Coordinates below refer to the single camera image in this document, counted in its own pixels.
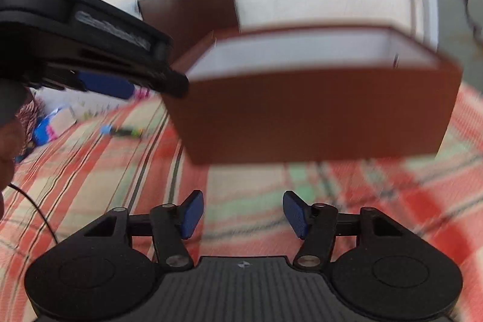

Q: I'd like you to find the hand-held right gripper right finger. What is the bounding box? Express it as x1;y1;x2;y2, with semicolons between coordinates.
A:
283;191;402;269

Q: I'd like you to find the brown box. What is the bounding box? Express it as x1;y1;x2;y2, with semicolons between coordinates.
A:
160;26;464;166

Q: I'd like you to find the brown wooden headboard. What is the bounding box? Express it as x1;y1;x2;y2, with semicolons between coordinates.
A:
138;0;242;43

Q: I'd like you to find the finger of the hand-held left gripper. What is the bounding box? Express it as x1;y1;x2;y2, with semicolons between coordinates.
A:
41;71;136;101
75;61;190;99

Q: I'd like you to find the red striped cloth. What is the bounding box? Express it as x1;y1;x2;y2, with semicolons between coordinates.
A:
15;97;46;157

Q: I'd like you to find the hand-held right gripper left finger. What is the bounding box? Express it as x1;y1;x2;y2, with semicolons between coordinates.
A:
83;190;204;271

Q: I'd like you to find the red plaid bed mat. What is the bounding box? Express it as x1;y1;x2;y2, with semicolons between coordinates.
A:
0;84;483;322

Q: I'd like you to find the black cable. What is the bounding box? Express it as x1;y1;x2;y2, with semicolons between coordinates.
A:
8;184;60;245

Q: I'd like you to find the person's left hand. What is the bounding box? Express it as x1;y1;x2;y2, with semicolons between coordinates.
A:
0;118;26;191

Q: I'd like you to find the small blue and green object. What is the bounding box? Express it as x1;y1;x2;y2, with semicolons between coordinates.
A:
100;125;144;139

